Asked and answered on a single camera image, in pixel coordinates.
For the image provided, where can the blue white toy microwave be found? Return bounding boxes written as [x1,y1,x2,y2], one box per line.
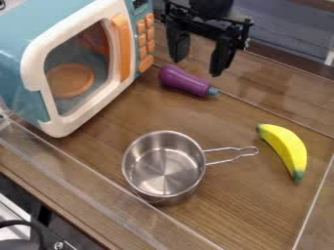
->
[0,0,155,138]

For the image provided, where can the clear acrylic right barrier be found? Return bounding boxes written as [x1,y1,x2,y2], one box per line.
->
[293,158,334,250]

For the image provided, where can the clear acrylic barrier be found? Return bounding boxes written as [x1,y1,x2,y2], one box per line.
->
[0,110,224,250]
[293,158,334,250]

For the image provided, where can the yellow toy banana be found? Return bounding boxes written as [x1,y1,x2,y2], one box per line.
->
[256,124,307,182]

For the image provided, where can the orange microwave turntable plate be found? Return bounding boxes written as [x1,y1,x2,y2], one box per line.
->
[45,63,95,99]

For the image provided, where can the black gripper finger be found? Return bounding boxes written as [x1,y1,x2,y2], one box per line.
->
[208,35,236,77]
[166,21,191,63]

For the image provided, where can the purple toy eggplant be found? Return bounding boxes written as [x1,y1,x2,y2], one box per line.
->
[158,64,218,97]

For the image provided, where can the black cable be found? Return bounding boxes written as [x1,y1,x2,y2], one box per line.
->
[0,220,47,250]

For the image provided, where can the clear acrylic front barrier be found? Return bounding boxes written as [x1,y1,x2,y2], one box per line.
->
[0,110,224,250]

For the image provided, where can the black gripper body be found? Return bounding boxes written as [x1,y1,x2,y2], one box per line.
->
[163,0,254,50]

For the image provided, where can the silver metal pot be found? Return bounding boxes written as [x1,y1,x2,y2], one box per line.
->
[122,130,259,206]

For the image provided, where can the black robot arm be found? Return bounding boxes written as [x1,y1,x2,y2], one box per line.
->
[162,0,254,77]

